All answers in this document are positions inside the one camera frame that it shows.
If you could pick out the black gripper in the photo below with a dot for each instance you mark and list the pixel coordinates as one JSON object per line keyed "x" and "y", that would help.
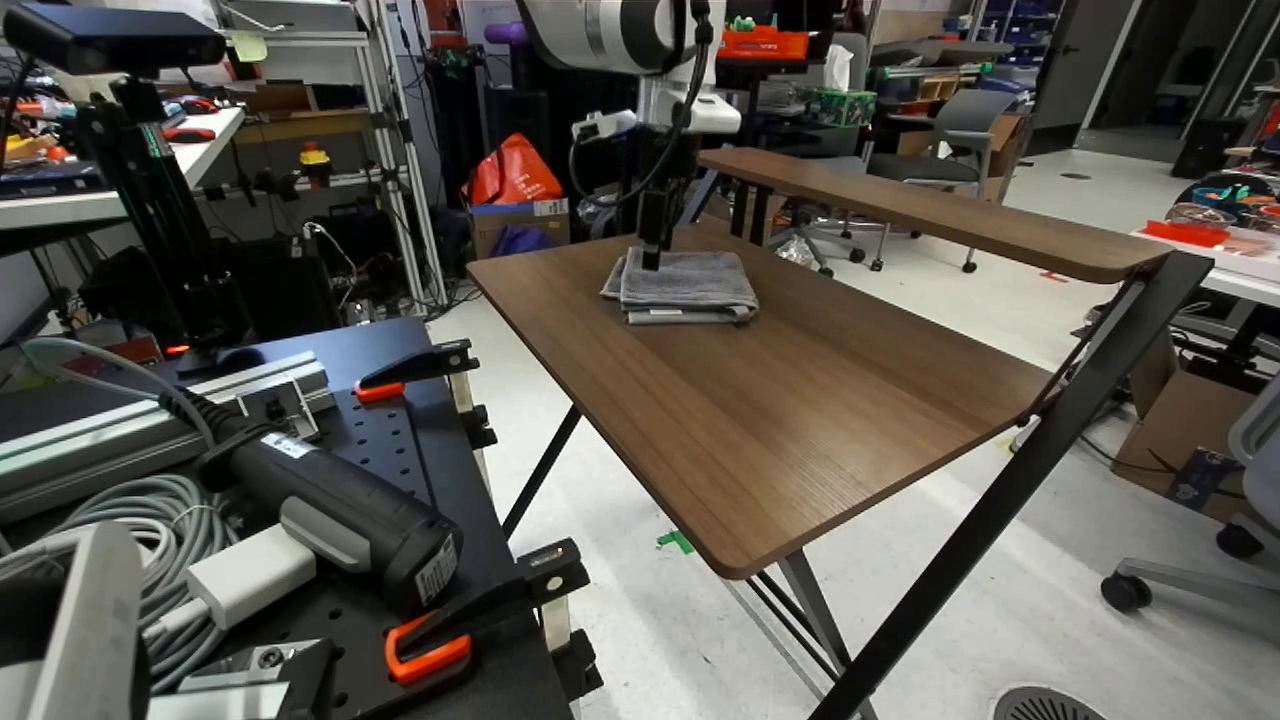
{"x": 666, "y": 180}

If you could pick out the grey towel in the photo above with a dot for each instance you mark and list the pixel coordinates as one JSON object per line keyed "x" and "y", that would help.
{"x": 687, "y": 285}

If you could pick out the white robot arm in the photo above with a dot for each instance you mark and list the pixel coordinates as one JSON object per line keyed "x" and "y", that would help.
{"x": 600, "y": 31}

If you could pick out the cardboard box with blue print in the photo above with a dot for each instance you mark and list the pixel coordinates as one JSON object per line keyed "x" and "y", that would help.
{"x": 522, "y": 226}

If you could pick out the orange bag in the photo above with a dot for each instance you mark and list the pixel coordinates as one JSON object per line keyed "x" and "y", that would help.
{"x": 515, "y": 171}

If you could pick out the orange plastic bin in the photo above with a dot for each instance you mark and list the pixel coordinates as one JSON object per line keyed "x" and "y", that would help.
{"x": 764, "y": 44}

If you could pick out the green packaged items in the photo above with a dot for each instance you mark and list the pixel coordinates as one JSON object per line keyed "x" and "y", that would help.
{"x": 840, "y": 106}

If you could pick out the white bottle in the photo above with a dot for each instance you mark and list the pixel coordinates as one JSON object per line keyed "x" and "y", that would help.
{"x": 839, "y": 67}

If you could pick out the white metal shelf rack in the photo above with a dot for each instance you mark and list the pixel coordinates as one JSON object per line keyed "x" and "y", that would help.
{"x": 401, "y": 145}

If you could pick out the wooden desk raised shelf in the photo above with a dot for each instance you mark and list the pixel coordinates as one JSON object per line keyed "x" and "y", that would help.
{"x": 935, "y": 212}

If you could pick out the green tape piece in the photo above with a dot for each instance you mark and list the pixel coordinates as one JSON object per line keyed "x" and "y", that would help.
{"x": 675, "y": 542}

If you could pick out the black perforated mounting board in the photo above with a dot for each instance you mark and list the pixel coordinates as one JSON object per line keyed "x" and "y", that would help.
{"x": 401, "y": 452}

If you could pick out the grey office chair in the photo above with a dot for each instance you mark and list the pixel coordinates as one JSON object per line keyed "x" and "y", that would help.
{"x": 967, "y": 132}

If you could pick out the yellow small object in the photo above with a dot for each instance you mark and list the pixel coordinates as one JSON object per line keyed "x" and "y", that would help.
{"x": 315, "y": 156}

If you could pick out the black handheld power tool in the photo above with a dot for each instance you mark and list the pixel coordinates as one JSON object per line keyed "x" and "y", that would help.
{"x": 345, "y": 512}

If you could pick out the brown wooden table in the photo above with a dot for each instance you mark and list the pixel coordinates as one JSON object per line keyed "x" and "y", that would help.
{"x": 1013, "y": 484}

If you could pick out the black tripod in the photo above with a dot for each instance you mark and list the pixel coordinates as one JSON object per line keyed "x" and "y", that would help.
{"x": 152, "y": 201}

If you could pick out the white power adapter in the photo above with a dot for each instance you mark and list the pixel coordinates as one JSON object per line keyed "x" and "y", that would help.
{"x": 253, "y": 572}

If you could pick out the red flat object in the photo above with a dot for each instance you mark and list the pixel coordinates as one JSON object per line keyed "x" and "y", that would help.
{"x": 1185, "y": 234}

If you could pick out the aluminium extrusion bar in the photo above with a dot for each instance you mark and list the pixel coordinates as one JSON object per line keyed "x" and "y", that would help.
{"x": 135, "y": 425}

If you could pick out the brown cardboard box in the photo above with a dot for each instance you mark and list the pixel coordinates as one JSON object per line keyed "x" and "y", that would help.
{"x": 1181, "y": 433}

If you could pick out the white side table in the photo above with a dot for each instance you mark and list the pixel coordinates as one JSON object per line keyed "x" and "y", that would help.
{"x": 81, "y": 201}

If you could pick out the colourful patterned bag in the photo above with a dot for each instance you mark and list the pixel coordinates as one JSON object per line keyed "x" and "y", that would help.
{"x": 1226, "y": 201}

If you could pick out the white table with clutter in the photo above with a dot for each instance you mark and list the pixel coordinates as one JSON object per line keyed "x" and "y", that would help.
{"x": 1245, "y": 275}

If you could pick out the round black floor grille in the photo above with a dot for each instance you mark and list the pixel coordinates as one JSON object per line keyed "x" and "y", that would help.
{"x": 1047, "y": 704}

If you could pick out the grey chair with black casters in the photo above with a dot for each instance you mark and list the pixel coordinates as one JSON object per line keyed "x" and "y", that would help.
{"x": 1255, "y": 467}

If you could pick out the grey box housing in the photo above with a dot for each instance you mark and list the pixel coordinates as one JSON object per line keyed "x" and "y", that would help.
{"x": 67, "y": 625}

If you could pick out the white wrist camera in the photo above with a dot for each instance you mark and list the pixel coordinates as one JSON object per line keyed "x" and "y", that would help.
{"x": 600, "y": 125}

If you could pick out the black camera on tripod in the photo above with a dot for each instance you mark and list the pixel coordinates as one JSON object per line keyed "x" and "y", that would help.
{"x": 114, "y": 38}

